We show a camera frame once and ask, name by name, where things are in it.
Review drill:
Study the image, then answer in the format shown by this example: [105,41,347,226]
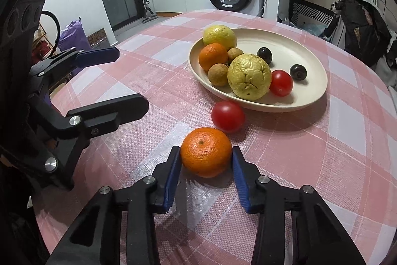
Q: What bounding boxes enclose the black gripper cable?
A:
[40,11,61,57]

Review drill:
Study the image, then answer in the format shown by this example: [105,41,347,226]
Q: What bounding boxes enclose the black patterned box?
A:
[288,0,335,31]

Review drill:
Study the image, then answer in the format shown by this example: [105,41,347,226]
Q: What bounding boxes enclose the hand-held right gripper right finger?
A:
[232,146,366,265]

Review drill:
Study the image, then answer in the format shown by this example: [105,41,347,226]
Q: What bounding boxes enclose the dark purple plum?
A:
[257,47,273,65]
[290,64,307,81]

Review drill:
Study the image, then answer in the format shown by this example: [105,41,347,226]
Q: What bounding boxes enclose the wrinkled yellow guava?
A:
[227,54,272,102]

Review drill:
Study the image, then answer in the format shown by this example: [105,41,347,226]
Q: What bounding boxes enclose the large orange mandarin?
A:
[180,127,233,179]

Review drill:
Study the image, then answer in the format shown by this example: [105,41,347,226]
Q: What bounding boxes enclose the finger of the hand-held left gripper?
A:
[29,47,120,88]
[29,93,149,191]

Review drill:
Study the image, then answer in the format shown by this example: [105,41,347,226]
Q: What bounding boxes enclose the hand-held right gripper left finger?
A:
[51,146,182,265]

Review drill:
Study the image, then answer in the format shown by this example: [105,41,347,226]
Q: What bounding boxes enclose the small orange mandarin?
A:
[198,43,229,72]

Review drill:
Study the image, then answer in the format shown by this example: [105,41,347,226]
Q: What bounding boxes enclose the red tomato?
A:
[211,101,245,133]
[269,70,294,97]

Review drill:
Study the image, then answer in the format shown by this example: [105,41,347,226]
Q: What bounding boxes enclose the pile of dark clothes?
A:
[323,0,397,67]

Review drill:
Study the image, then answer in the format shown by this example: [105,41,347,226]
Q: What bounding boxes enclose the cream oval plate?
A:
[189,28,328,113]

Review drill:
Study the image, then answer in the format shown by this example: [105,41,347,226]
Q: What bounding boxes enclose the red wooden crate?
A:
[33,32,50,65]

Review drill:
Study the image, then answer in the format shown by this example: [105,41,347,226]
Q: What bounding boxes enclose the pink checked tablecloth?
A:
[34,10,394,265]

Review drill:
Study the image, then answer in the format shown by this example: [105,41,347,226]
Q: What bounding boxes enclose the yellow-green citrus fruit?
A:
[203,25,237,51]

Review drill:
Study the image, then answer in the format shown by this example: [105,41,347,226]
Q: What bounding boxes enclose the brown longan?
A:
[227,48,244,64]
[208,63,229,87]

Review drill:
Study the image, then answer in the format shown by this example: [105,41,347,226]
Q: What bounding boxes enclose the patterned cardboard box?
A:
[88,30,109,46]

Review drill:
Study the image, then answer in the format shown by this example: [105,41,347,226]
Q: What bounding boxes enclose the purple plastic bag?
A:
[58,17,94,52]

